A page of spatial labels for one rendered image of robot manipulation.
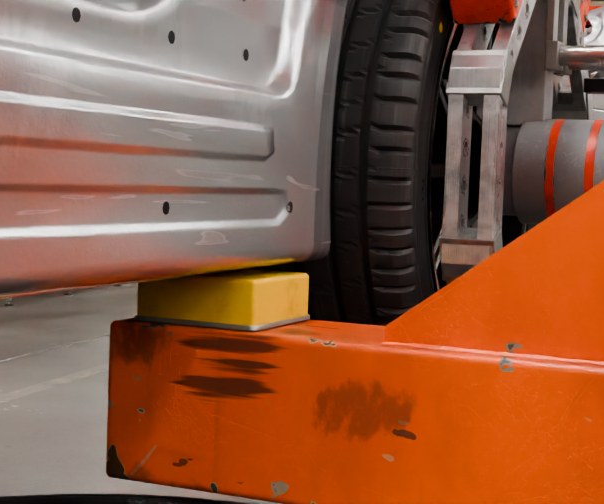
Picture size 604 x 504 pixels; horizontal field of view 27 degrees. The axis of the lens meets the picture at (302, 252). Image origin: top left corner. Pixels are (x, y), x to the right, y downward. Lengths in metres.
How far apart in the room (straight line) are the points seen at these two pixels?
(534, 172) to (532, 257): 0.52
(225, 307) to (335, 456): 0.18
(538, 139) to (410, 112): 0.27
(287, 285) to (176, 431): 0.18
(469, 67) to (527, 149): 0.22
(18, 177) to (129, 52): 0.20
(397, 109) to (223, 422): 0.42
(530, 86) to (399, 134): 0.32
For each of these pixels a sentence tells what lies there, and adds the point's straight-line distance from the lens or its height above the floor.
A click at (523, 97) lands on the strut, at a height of 0.95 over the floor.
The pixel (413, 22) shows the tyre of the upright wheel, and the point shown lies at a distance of 1.46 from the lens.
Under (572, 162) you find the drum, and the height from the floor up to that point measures 0.86.
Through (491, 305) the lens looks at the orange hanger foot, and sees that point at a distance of 1.13.
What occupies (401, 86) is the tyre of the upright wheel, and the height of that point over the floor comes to 0.94.
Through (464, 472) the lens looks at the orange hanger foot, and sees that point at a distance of 1.14.
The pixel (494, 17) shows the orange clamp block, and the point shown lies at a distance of 1.50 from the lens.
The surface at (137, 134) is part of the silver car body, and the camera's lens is 0.99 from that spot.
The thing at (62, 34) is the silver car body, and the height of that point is 0.93.
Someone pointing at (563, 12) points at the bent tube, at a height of 1.06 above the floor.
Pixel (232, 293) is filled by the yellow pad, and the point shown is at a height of 0.72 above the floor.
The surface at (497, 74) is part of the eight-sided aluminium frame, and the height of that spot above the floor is 0.95.
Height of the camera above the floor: 0.83
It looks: 3 degrees down
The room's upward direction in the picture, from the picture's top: 2 degrees clockwise
